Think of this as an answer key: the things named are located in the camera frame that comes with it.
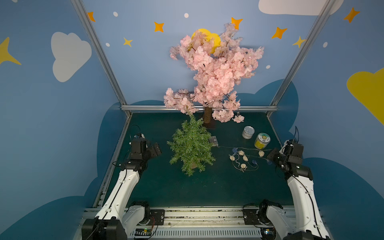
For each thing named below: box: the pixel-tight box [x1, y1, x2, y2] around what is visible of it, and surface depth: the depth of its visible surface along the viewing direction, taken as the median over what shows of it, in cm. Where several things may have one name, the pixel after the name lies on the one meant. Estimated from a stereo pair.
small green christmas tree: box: [167, 113, 216, 177], surface depth 75 cm
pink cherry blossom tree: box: [163, 23, 264, 124], surface depth 79 cm
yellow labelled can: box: [254, 132, 271, 150], surface depth 100 cm
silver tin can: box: [242, 126, 255, 140], surface depth 106 cm
